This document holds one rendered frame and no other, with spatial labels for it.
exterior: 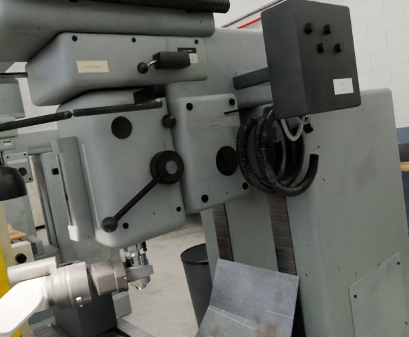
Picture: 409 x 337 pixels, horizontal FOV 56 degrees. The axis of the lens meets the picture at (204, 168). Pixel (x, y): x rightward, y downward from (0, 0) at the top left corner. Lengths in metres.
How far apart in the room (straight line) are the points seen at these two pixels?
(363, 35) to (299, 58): 4.48
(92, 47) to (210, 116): 0.30
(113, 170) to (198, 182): 0.20
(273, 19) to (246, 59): 0.26
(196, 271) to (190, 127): 2.05
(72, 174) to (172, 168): 0.20
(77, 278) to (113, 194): 0.21
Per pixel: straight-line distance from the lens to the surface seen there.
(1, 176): 0.74
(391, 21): 5.08
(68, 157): 0.82
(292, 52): 0.75
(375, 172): 1.24
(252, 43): 1.05
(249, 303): 1.17
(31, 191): 9.24
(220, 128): 0.90
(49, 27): 0.75
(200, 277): 2.82
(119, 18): 0.80
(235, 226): 1.18
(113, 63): 0.78
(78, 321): 1.31
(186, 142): 0.84
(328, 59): 0.81
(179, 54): 0.82
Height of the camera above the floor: 1.51
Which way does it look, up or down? 5 degrees down
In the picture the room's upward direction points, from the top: 9 degrees counter-clockwise
